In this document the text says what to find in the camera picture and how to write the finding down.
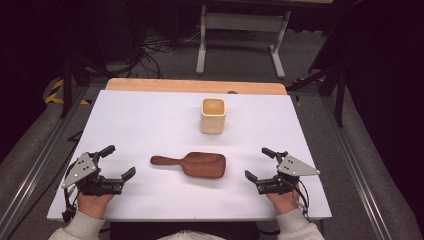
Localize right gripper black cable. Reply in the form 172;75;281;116
293;179;312;220

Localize person's right hand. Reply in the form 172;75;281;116
265;185;301;216

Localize black tripod stand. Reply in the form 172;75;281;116
285;63;348;128
59;54;113;119

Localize aluminium floor rail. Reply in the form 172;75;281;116
0;85;90;240
319;95;396;240

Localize white table board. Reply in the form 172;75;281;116
46;89;333;222

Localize yellow black floor tape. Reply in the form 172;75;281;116
44;77;92;106

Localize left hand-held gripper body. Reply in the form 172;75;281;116
60;151;125;197

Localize black floor cables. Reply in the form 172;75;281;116
126;28;204;79

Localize cream square cup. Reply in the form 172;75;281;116
200;97;228;136

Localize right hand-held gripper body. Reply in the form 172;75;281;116
256;151;321;196

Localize white metal stand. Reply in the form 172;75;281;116
195;4;292;80

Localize brown wooden hairbrush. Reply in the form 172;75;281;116
149;151;227;180

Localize person's left hand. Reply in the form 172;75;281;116
76;191;116;220

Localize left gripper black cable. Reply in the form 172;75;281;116
61;185;81;224

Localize person's torso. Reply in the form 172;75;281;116
156;229;218;240

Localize wooden table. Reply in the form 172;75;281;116
105;77;288;96

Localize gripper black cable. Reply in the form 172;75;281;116
293;179;312;220
61;185;81;224

